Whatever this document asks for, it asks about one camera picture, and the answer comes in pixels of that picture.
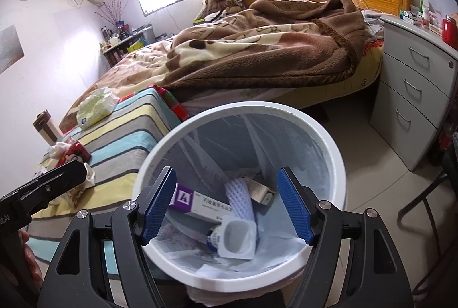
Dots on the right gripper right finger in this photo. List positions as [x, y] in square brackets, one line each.
[375, 275]

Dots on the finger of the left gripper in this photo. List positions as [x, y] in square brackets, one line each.
[35, 195]

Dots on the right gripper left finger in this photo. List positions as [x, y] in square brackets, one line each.
[77, 275]

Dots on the white tissue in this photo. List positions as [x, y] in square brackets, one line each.
[57, 151]

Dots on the red drink can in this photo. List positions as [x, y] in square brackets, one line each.
[76, 151]

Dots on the long purple white box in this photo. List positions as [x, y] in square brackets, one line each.
[198, 205]

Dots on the small beige medicine box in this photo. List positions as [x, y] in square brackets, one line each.
[261, 195]

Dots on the crushed blue white carton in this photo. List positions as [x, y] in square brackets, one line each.
[233, 238]

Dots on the white foam net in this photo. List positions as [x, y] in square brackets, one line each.
[239, 199]

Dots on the white round trash bin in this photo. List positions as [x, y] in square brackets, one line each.
[252, 139]

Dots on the left hand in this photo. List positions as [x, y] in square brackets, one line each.
[31, 259]

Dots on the brown white thermos cup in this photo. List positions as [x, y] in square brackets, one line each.
[47, 128]

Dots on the striped table cloth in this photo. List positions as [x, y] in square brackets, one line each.
[118, 146]

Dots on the green tissue pack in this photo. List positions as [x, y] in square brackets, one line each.
[100, 104]

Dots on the cluttered shelf desk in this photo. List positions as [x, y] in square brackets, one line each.
[118, 48]

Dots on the dried branch decoration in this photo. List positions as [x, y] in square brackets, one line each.
[112, 11]

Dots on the grey drawer cabinet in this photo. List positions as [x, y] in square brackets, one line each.
[418, 82]

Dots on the brown fleece blanket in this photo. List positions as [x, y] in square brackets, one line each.
[270, 45]

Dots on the red jar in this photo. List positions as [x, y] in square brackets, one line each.
[450, 32]

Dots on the brown teddy bear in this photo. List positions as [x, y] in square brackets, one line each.
[227, 6]

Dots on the silver wall poster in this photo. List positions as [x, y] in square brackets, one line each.
[11, 50]

